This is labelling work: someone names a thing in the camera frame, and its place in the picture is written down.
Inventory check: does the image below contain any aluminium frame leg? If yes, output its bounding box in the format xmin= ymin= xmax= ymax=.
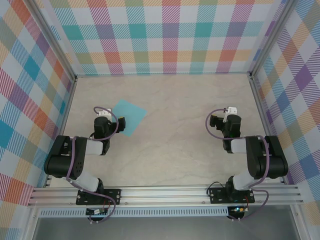
xmin=22 ymin=206 xmax=40 ymax=240
xmin=290 ymin=205 xmax=305 ymax=240

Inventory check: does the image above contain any grey metal panel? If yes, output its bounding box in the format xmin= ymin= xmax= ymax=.
xmin=32 ymin=216 xmax=300 ymax=240

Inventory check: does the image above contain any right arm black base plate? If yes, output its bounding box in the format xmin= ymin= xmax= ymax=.
xmin=208 ymin=187 xmax=256 ymax=205

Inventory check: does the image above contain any aluminium frame post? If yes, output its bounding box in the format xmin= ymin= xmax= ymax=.
xmin=248 ymin=0 xmax=300 ymax=78
xmin=24 ymin=0 xmax=78 ymax=82

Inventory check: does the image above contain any perforated cable tray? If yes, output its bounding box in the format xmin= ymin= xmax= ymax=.
xmin=38 ymin=208 xmax=230 ymax=218

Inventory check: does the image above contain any aluminium side rail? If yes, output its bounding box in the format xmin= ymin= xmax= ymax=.
xmin=43 ymin=76 xmax=78 ymax=188
xmin=249 ymin=76 xmax=288 ymax=185

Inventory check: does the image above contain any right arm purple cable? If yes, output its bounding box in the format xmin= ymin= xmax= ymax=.
xmin=205 ymin=107 xmax=270 ymax=222

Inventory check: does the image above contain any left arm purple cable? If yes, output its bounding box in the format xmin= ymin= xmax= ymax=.
xmin=65 ymin=106 xmax=119 ymax=225

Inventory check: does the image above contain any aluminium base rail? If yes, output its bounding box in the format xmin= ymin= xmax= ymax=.
xmin=26 ymin=183 xmax=305 ymax=208

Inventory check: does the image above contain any teal paper sheet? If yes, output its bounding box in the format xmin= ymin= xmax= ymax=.
xmin=111 ymin=99 xmax=148 ymax=138

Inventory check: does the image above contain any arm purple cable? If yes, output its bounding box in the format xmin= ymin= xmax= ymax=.
xmin=65 ymin=106 xmax=119 ymax=225
xmin=205 ymin=107 xmax=270 ymax=222

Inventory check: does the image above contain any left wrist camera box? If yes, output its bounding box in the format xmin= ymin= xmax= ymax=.
xmin=96 ymin=107 xmax=113 ymax=117

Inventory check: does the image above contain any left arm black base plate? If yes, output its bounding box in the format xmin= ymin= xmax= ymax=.
xmin=75 ymin=188 xmax=123 ymax=206

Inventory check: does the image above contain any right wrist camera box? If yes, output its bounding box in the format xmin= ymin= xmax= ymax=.
xmin=222 ymin=106 xmax=238 ymax=123

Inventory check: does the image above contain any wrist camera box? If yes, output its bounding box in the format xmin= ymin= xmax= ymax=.
xmin=96 ymin=107 xmax=113 ymax=117
xmin=222 ymin=106 xmax=238 ymax=123

